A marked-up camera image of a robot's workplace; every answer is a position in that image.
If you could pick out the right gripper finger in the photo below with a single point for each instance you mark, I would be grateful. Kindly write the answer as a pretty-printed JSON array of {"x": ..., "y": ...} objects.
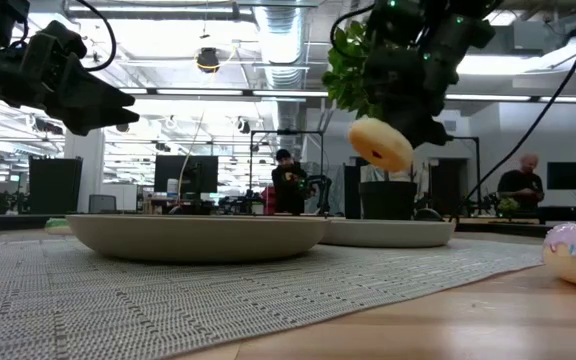
[
  {"x": 430, "y": 131},
  {"x": 404, "y": 116}
]

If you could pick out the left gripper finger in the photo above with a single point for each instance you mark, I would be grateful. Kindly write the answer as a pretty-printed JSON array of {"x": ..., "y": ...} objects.
[
  {"x": 105, "y": 92},
  {"x": 108, "y": 119}
]

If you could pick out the mint frosted donut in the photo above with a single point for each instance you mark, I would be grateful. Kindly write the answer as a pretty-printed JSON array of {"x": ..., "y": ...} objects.
[{"x": 375, "y": 142}]

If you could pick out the small green donut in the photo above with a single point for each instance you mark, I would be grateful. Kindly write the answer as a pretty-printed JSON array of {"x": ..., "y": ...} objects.
[{"x": 57, "y": 226}]

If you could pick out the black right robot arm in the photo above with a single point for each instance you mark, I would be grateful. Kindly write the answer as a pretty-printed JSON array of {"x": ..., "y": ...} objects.
[{"x": 448, "y": 35}]

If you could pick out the green leafy plant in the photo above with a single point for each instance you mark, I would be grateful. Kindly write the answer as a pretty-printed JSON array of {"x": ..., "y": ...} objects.
[{"x": 348, "y": 75}]

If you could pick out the black plant pot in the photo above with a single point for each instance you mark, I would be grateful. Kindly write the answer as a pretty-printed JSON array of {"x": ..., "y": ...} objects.
[{"x": 387, "y": 200}]

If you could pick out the black upright panel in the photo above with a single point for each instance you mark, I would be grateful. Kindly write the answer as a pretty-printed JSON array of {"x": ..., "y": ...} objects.
[{"x": 55, "y": 185}]

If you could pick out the grey chair back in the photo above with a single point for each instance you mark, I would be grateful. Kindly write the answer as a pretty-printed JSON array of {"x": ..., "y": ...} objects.
[{"x": 102, "y": 204}]

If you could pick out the black computer monitor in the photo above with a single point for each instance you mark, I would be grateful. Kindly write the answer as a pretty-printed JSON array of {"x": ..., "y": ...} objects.
[
  {"x": 568, "y": 175},
  {"x": 183, "y": 172}
]

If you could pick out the person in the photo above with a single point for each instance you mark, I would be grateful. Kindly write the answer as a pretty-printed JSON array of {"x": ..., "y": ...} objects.
[
  {"x": 288, "y": 187},
  {"x": 520, "y": 185}
]

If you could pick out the black ceiling lamp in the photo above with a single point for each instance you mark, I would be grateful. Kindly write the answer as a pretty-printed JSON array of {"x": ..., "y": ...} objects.
[{"x": 208, "y": 60}]

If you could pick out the round grey plate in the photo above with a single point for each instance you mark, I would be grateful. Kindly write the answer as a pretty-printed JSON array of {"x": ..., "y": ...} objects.
[
  {"x": 393, "y": 234},
  {"x": 193, "y": 237}
]

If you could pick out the grey woven placemat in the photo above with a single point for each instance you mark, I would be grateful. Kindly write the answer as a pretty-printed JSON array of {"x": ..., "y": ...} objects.
[{"x": 168, "y": 295}]

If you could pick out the silver ventilation duct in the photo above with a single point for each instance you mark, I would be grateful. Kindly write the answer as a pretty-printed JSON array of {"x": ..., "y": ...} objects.
[{"x": 283, "y": 45}]

